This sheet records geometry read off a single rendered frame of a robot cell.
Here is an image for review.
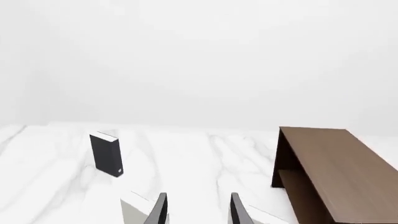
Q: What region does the brown wooden shelf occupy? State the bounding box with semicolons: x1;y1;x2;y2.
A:
271;126;398;224

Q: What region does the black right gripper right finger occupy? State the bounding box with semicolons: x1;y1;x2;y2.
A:
230;192;255;224

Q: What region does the black book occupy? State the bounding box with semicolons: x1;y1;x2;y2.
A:
89;131;124;178

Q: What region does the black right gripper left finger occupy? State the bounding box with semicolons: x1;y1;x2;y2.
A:
142;192;169;224

